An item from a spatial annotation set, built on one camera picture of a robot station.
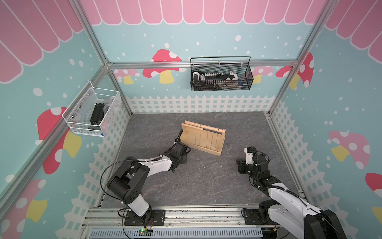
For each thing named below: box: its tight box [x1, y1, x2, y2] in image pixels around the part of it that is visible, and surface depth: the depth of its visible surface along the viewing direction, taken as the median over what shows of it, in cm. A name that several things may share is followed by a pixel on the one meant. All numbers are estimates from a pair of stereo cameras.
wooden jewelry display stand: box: [180, 120, 226, 156], surface depth 98 cm
